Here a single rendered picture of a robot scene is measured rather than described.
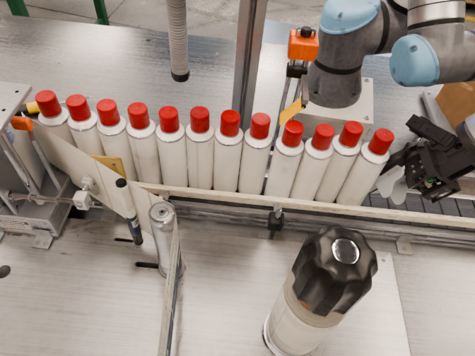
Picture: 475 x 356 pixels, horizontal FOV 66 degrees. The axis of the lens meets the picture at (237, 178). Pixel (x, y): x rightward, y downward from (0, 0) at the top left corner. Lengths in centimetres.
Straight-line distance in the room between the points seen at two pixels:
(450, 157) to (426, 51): 19
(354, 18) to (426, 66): 28
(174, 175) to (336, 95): 44
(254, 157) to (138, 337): 35
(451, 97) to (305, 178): 59
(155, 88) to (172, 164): 44
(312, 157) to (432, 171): 19
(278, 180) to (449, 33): 35
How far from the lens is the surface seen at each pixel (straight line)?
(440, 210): 89
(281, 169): 67
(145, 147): 67
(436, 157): 71
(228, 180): 71
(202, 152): 66
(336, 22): 85
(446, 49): 62
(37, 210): 73
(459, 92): 114
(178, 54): 67
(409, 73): 60
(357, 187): 73
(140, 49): 125
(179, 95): 106
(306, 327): 49
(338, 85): 92
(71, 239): 75
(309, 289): 41
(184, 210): 77
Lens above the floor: 150
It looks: 52 degrees down
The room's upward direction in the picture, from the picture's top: 7 degrees clockwise
